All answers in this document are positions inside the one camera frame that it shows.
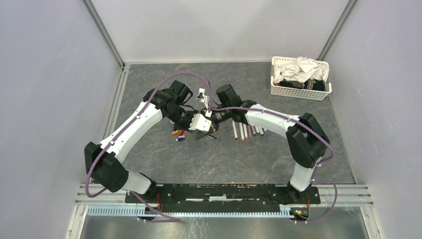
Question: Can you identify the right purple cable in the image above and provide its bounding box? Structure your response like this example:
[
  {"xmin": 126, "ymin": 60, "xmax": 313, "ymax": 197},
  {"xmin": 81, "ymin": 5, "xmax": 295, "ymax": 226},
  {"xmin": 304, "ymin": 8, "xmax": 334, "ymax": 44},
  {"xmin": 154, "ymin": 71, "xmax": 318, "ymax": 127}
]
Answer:
[{"xmin": 204, "ymin": 81, "xmax": 337, "ymax": 224}]

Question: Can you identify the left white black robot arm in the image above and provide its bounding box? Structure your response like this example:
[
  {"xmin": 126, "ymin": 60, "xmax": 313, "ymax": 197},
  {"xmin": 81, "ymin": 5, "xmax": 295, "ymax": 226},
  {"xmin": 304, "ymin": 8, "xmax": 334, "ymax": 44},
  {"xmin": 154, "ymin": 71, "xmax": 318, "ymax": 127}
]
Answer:
[{"xmin": 84, "ymin": 81, "xmax": 211, "ymax": 203}]

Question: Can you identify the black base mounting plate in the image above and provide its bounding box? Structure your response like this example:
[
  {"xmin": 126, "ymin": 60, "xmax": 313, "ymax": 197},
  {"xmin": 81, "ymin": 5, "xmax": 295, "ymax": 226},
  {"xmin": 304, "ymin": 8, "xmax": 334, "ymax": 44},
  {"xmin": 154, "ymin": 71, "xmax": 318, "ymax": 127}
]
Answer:
[{"xmin": 141, "ymin": 183, "xmax": 321, "ymax": 213}]

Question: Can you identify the beige capped marker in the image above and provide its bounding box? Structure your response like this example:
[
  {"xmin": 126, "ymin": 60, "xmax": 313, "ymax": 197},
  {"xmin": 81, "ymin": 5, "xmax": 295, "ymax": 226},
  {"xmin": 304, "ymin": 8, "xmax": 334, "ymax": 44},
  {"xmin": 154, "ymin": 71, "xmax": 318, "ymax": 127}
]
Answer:
[{"xmin": 243, "ymin": 124, "xmax": 248, "ymax": 139}]

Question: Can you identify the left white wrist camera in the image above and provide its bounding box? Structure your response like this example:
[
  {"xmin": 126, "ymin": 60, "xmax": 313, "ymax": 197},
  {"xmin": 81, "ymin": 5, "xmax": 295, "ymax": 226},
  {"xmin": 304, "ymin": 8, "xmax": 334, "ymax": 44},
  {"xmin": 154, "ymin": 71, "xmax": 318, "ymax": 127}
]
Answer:
[{"xmin": 188, "ymin": 111, "xmax": 212, "ymax": 132}]

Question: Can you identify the white cloth in basket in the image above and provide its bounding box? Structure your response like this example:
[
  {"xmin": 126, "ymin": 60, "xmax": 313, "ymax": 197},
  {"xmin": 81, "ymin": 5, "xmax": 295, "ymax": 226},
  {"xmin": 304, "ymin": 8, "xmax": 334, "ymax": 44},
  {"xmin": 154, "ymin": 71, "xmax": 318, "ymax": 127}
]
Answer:
[{"xmin": 272, "ymin": 56, "xmax": 329, "ymax": 84}]

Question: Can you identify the aluminium frame rail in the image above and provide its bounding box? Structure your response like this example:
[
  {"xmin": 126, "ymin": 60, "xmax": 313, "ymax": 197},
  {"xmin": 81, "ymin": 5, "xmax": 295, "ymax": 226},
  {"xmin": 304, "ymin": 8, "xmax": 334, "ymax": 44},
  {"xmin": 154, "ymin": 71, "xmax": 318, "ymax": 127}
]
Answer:
[{"xmin": 75, "ymin": 184, "xmax": 374, "ymax": 208}]

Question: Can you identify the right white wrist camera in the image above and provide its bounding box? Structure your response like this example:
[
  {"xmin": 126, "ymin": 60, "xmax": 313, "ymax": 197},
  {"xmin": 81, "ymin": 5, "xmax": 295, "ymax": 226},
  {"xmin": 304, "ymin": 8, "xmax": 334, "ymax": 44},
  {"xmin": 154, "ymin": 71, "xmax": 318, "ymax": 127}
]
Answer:
[{"xmin": 196, "ymin": 88, "xmax": 210, "ymax": 105}]

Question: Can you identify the orange capped marker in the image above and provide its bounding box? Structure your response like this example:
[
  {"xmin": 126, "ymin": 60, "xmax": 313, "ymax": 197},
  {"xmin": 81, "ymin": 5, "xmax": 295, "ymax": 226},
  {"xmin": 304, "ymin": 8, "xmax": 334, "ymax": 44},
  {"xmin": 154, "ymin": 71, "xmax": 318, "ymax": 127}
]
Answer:
[{"xmin": 239, "ymin": 123, "xmax": 245, "ymax": 141}]

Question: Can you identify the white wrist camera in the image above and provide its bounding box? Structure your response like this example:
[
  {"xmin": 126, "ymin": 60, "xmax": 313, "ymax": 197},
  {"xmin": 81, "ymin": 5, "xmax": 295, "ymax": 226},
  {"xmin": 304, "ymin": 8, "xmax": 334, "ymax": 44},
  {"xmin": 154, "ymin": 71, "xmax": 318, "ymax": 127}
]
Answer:
[
  {"xmin": 196, "ymin": 88, "xmax": 210, "ymax": 105},
  {"xmin": 188, "ymin": 111, "xmax": 212, "ymax": 132}
]

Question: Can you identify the dark blue capped marker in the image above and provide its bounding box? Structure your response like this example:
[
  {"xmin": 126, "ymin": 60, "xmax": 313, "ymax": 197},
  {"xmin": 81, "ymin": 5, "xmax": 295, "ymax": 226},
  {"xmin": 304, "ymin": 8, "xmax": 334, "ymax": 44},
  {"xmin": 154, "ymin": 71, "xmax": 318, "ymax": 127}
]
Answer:
[{"xmin": 250, "ymin": 125, "xmax": 257, "ymax": 136}]

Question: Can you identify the white cable duct strip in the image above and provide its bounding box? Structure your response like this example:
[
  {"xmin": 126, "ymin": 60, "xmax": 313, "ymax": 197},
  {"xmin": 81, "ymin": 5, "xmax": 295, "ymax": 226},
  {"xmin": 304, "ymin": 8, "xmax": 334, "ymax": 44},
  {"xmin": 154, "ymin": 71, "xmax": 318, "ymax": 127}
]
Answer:
[{"xmin": 87, "ymin": 206, "xmax": 294, "ymax": 219}]

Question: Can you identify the white plastic basket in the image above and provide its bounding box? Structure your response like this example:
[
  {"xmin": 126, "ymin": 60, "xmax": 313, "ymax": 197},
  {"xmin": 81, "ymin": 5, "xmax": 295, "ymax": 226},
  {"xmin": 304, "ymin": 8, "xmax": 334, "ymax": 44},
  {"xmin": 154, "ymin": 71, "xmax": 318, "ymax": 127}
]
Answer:
[{"xmin": 270, "ymin": 65, "xmax": 332, "ymax": 101}]

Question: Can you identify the black cloth in basket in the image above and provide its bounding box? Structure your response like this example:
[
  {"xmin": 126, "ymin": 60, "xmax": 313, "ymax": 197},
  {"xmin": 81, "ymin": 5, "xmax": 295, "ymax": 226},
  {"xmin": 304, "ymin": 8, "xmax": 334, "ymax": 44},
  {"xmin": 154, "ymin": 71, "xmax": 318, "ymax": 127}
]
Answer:
[{"xmin": 277, "ymin": 80, "xmax": 325, "ymax": 91}]

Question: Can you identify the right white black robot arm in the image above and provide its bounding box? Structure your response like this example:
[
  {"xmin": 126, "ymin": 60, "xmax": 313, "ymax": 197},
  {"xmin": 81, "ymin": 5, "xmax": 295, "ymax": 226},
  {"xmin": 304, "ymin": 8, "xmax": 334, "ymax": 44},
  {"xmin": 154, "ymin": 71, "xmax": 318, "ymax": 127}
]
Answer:
[{"xmin": 212, "ymin": 84, "xmax": 334, "ymax": 203}]

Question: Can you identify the pink thin pen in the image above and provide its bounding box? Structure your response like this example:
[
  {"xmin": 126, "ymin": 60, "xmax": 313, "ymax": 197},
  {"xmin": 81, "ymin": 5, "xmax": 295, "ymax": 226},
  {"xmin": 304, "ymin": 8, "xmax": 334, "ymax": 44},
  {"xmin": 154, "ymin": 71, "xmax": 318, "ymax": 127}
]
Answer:
[{"xmin": 247, "ymin": 125, "xmax": 253, "ymax": 137}]

